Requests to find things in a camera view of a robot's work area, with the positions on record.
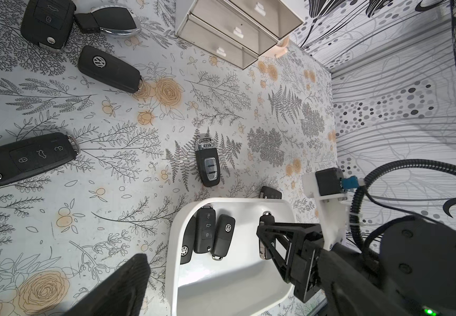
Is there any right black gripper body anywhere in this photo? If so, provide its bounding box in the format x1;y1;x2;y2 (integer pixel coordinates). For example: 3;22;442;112
279;233;324;303

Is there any black Audi key fob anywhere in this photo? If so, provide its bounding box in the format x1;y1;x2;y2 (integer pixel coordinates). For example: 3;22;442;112
195;133;221;187

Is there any white mini drawer cabinet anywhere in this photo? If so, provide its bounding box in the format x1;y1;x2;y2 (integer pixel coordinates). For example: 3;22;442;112
175;0;306;69

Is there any black flip key upper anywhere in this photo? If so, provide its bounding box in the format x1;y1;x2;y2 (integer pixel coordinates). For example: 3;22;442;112
21;0;76;52

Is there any black VW key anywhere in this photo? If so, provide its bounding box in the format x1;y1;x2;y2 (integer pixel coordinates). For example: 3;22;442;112
78;46;141;93

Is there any black key with buttons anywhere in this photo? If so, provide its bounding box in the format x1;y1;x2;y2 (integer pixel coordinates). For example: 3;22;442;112
0;132;80;186

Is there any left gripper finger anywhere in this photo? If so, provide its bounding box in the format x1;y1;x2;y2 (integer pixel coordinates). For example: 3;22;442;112
65;254;151;316

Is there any pink round alarm clock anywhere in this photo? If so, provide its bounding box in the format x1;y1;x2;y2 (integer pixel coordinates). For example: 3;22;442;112
263;36;290;59

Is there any white storage tray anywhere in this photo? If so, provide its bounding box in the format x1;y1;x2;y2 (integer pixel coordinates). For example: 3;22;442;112
165;197;295;315

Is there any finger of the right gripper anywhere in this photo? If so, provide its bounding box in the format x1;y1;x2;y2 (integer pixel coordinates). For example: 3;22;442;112
256;223;323;242
258;236;296;283

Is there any small black key fob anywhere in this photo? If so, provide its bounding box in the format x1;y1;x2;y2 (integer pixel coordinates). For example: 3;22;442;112
259;186;283;200

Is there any black chrome key fob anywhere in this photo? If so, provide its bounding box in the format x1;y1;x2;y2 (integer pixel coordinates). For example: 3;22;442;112
74;5;141;38

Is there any silver black BMW key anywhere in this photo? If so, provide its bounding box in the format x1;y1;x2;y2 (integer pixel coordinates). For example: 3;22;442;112
180;216;196;265

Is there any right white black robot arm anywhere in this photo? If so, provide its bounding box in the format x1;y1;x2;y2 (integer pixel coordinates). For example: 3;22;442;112
257;216;456;315

